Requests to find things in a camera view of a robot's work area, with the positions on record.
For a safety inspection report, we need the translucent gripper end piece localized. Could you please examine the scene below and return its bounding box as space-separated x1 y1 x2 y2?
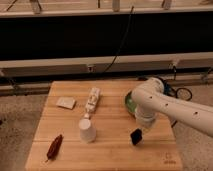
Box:
135 111 156 131

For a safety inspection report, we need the black eraser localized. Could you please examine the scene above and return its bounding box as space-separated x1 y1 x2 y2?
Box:
130 129 142 145

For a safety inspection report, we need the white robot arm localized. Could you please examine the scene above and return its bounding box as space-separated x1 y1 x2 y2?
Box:
131 77 213 137

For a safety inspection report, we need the green bowl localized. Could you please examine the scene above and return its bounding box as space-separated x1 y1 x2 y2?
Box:
124 92 136 116

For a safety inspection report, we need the white tube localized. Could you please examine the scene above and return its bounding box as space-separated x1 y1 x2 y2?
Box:
84 87 100 119

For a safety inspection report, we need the white paper cup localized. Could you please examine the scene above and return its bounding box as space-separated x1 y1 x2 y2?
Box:
79 118 96 143

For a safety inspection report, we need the wooden board table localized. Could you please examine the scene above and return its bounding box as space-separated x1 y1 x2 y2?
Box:
25 81 182 171

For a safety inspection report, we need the beige sponge block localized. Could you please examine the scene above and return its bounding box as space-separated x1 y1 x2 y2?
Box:
56 97 76 109

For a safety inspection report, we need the dark red chili pepper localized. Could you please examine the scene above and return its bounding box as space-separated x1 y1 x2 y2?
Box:
46 135 63 161

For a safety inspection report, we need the black hanging cable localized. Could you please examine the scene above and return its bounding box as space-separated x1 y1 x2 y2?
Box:
103 5 135 73

